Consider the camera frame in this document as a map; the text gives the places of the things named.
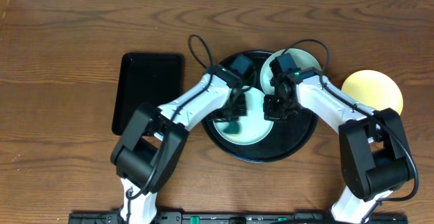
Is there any green sponge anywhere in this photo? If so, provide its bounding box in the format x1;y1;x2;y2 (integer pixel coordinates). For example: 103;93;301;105
223;122;240;135

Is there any light blue plate bottom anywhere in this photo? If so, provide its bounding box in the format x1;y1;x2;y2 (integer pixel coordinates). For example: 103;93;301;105
213;88;274;145

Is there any light blue plate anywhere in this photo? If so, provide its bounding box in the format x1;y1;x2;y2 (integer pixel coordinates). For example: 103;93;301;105
213;88;274;145
260;48;321;95

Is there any yellow plate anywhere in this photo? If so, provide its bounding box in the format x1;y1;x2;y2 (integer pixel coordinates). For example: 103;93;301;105
341;70;403;115

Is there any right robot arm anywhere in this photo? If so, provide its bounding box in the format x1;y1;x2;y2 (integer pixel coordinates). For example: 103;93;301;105
260;67;419;223

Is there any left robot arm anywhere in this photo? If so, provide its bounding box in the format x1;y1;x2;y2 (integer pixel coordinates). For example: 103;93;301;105
111;65;254;223

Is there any black round tray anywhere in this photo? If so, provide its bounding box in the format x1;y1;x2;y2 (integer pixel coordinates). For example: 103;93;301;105
202;50;318;163

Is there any black rectangular tray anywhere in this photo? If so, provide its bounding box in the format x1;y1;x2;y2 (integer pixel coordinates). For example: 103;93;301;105
111;52;184;136

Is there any light blue plate top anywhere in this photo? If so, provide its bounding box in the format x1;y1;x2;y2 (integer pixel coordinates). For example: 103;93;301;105
260;48;321;95

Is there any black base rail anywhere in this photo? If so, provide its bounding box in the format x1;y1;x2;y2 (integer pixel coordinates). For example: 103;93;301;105
67;210;408;224

